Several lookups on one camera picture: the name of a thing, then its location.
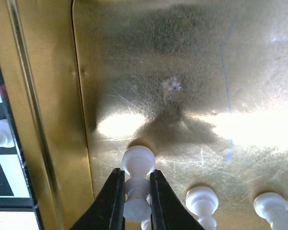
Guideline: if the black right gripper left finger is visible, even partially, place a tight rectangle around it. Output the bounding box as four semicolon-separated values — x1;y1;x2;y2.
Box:
71;168;125;230

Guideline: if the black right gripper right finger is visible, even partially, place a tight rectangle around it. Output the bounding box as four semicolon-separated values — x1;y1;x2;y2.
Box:
150;169;203;230

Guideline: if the white chess piece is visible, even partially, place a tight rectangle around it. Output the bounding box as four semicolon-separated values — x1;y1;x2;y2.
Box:
185;186;219;230
122;145;156;222

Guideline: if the black and white chessboard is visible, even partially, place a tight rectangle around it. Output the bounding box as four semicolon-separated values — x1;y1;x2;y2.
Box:
0;31;45;230

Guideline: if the gold metal tin tray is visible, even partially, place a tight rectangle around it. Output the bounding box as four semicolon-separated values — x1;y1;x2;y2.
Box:
0;0;288;230

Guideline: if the white chess piece in tray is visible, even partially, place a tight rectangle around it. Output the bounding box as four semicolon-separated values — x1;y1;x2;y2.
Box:
185;186;219;230

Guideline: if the white chess piece tray right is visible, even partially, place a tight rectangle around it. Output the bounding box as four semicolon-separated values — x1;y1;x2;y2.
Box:
253;192;288;230

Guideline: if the white pawn on board edge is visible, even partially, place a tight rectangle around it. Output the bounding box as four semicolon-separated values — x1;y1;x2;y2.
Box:
0;119;15;148

